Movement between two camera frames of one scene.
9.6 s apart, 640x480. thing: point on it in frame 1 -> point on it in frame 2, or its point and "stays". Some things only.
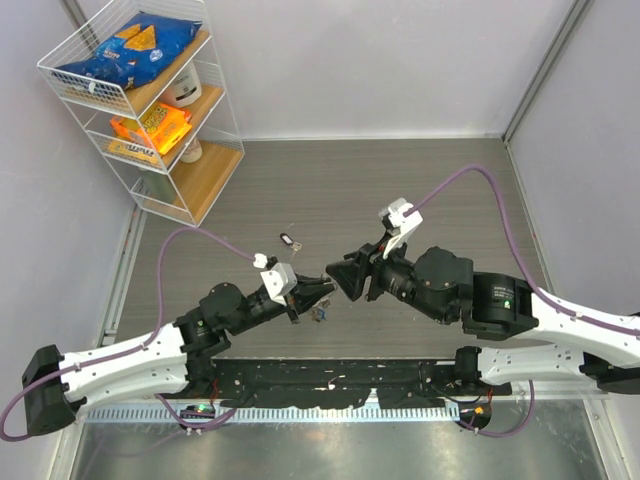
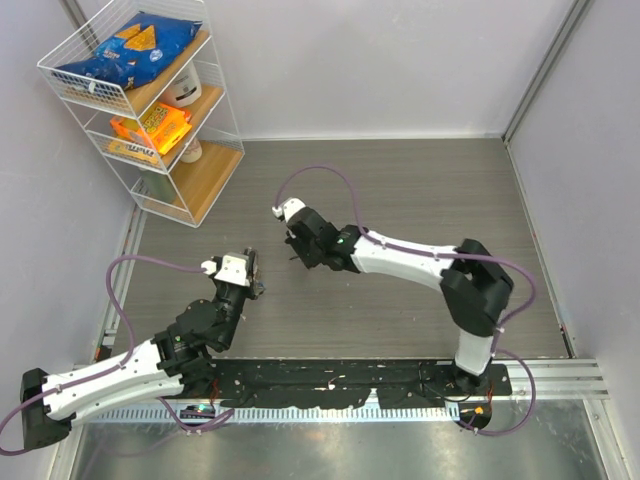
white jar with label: [188, 89] stays
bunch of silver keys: [318, 311] -> [259, 286]
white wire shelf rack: [145, 82] stays
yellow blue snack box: [133, 150] stays
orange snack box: [159, 128] stays
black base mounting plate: [339, 382] stays
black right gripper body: [375, 263] -> [309, 252]
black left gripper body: [291, 305] -> [251, 292]
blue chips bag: [136, 44] stays
